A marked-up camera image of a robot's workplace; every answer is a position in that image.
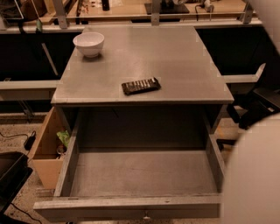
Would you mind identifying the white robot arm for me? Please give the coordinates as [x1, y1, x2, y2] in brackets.
[220, 114, 280, 224]

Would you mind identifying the dark snack bar wrapper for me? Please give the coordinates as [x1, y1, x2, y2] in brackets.
[122, 77, 161, 95]

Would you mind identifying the grey cabinet with top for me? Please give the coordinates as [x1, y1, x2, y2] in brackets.
[52, 25, 233, 138]

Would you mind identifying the open grey drawer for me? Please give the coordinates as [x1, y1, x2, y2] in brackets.
[34, 114, 225, 222]

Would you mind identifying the green snack bag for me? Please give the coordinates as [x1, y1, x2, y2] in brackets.
[57, 130, 70, 148]

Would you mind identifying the white ceramic bowl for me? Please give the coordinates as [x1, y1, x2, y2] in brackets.
[73, 32, 105, 58]

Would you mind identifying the wooden box on floor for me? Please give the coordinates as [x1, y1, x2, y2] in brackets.
[30, 107, 71, 189]

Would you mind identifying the black mat on bench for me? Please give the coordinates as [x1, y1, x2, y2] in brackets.
[144, 2, 191, 16]

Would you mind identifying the black power adapter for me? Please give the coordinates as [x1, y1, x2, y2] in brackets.
[24, 131, 36, 151]

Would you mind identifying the black office chair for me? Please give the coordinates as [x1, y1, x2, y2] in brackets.
[216, 62, 280, 147]

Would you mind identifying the black bin at left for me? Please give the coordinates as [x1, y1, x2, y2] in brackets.
[0, 151, 32, 214]

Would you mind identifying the metal frame rail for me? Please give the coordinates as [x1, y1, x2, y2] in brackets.
[0, 0, 261, 33]

